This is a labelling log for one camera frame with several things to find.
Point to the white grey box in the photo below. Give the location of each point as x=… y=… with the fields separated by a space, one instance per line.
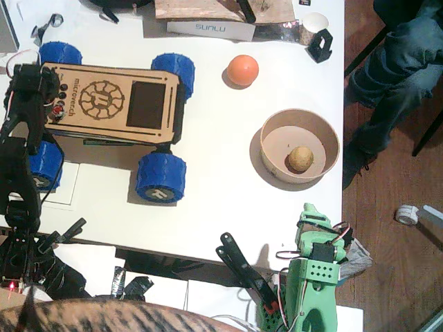
x=7 y=27

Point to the orange ball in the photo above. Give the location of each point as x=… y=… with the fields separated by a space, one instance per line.
x=243 y=70

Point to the white stick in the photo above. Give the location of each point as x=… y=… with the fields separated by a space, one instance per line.
x=432 y=211

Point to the white paper sheet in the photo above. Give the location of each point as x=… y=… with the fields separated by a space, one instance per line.
x=71 y=183

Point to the black chair leg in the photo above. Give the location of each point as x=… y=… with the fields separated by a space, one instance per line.
x=367 y=52
x=429 y=133

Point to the black backpack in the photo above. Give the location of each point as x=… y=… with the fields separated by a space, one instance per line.
x=110 y=4

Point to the small black clamp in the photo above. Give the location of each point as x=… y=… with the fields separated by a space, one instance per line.
x=65 y=233

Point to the wooden rover with blue wheels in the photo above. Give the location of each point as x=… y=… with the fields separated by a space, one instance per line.
x=110 y=100

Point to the person leg in jeans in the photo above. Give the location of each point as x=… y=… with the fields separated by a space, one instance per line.
x=398 y=69

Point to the black clamp on board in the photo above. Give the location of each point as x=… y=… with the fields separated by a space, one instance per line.
x=246 y=12

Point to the yellowish round potato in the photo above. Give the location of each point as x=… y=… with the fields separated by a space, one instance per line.
x=299 y=159

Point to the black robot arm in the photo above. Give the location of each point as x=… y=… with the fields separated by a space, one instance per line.
x=20 y=166

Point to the wooden board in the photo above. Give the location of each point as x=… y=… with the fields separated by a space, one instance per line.
x=207 y=8

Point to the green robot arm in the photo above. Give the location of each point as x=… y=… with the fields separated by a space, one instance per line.
x=316 y=301

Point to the black clamp with red trigger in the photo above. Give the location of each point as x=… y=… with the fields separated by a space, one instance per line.
x=242 y=266

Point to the black printed holder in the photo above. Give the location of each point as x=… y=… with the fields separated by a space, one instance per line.
x=320 y=48

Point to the white paper cup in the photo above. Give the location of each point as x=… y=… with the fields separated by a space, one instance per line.
x=313 y=26

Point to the small black card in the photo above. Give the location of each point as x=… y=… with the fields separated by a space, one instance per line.
x=304 y=2

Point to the dark shoe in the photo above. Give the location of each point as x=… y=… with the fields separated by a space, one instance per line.
x=354 y=166

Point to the striped brown cloth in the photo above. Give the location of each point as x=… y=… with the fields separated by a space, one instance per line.
x=104 y=316

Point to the white SUNLU box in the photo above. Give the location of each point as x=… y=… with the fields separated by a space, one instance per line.
x=211 y=30

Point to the brown paper bowl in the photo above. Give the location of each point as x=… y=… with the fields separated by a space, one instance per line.
x=300 y=147

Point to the silver foil strip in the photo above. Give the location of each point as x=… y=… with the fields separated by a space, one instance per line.
x=118 y=281

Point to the white tape roll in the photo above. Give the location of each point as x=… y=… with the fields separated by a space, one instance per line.
x=406 y=214

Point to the black silver clip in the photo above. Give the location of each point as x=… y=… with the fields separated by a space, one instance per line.
x=52 y=21

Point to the white foam board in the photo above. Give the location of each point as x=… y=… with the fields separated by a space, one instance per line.
x=214 y=297

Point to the crumpled grey bag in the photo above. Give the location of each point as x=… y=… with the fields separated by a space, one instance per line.
x=356 y=259

